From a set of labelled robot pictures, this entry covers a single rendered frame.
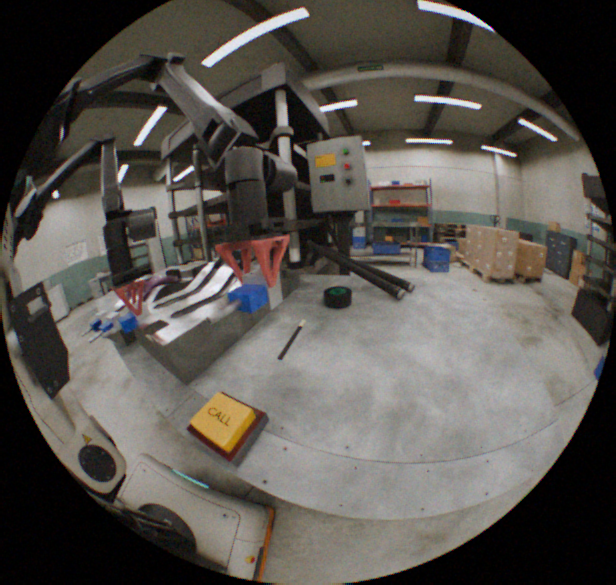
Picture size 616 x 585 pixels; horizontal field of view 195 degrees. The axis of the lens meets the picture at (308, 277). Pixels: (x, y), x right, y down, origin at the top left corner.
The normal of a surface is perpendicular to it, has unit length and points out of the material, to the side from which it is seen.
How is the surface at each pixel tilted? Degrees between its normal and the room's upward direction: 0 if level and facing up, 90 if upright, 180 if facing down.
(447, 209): 90
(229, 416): 0
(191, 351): 90
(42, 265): 90
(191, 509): 0
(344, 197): 90
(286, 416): 0
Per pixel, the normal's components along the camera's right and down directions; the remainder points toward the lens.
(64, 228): 0.91, 0.04
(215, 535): -0.09, -0.95
